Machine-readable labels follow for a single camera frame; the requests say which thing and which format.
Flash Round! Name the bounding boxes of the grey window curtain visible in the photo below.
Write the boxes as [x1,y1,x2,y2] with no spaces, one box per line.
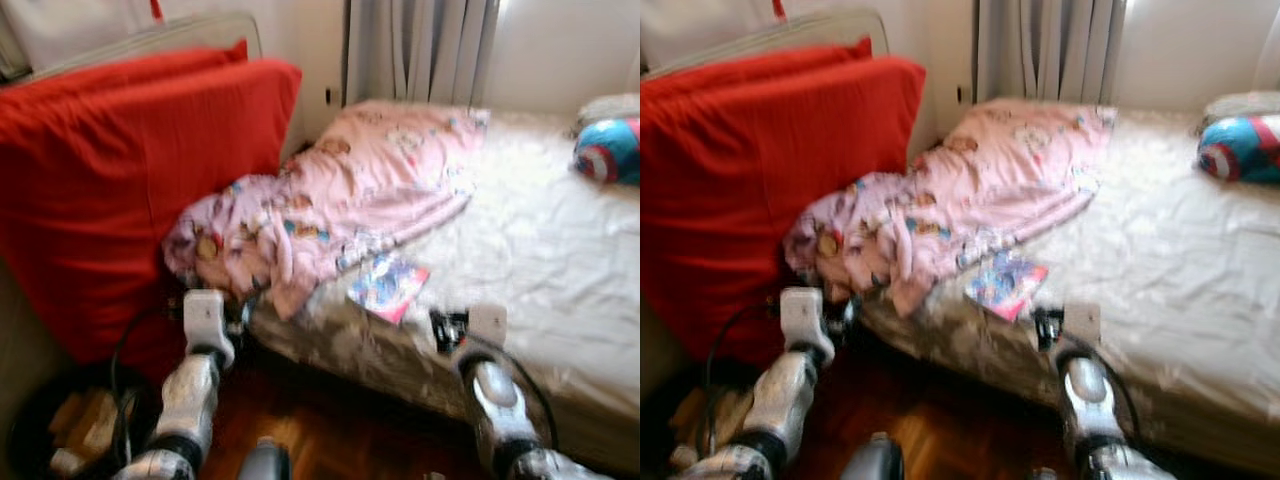
[975,0,1129,104]
[345,0,501,106]

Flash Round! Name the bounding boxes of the bed with grey floral sheet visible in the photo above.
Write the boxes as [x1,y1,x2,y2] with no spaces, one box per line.
[245,95,641,476]
[860,95,1280,476]

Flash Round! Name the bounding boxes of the large red mattress cushion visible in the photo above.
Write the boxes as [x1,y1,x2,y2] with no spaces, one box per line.
[640,55,927,366]
[0,58,303,376]

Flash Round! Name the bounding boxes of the grey left robot leg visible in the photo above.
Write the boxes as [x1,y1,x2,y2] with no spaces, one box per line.
[238,437,291,480]
[840,432,906,480]

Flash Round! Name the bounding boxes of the beige padded headboard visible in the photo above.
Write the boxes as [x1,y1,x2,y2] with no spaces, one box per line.
[0,12,263,86]
[640,8,891,81]

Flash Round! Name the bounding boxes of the blue red striped shield pillow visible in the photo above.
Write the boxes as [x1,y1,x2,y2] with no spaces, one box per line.
[1198,113,1280,184]
[573,117,641,186]

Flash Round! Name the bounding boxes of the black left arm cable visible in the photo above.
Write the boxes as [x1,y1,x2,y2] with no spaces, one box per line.
[108,310,191,471]
[702,305,786,461]

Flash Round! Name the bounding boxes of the pink cartoon print blanket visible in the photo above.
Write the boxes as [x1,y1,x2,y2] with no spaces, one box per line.
[783,97,1119,319]
[163,98,491,321]

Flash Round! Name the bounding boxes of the grey pillow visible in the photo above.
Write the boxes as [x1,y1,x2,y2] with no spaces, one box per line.
[1203,92,1280,126]
[578,93,641,126]

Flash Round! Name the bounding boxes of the black waste bin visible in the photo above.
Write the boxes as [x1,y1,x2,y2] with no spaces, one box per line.
[5,360,161,480]
[640,370,761,480]

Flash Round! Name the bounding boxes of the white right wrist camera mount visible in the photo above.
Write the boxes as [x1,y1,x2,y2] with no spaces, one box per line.
[1062,302,1103,346]
[467,305,508,351]

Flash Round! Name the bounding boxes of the colourful comic book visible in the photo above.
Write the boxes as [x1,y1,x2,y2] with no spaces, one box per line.
[347,253,431,326]
[965,250,1051,323]

